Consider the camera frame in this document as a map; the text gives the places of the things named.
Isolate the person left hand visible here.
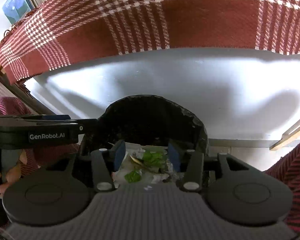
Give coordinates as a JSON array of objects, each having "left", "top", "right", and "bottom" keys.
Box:
[{"left": 0, "top": 150, "right": 27, "bottom": 199}]

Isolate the green leafy trash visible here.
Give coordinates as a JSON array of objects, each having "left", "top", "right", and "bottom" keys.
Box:
[{"left": 121, "top": 148, "right": 170, "bottom": 184}]

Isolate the red striped sleeve left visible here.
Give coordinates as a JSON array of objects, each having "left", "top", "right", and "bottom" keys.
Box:
[{"left": 0, "top": 96, "right": 81, "bottom": 225}]

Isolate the red striped sleeve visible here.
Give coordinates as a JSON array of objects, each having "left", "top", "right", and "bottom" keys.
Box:
[
  {"left": 265, "top": 143, "right": 300, "bottom": 233},
  {"left": 0, "top": 96, "right": 81, "bottom": 225}
]

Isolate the white paper trash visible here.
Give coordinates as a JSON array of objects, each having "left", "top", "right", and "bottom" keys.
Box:
[{"left": 112, "top": 142, "right": 171, "bottom": 188}]

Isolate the black lined trash bin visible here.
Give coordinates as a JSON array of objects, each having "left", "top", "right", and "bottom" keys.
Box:
[{"left": 79, "top": 94, "right": 210, "bottom": 181}]

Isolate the red striped sleeve right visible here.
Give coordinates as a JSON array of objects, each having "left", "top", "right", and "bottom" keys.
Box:
[{"left": 265, "top": 143, "right": 300, "bottom": 233}]

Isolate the red white plaid tablecloth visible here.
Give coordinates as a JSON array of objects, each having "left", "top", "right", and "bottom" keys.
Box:
[{"left": 0, "top": 0, "right": 300, "bottom": 83}]

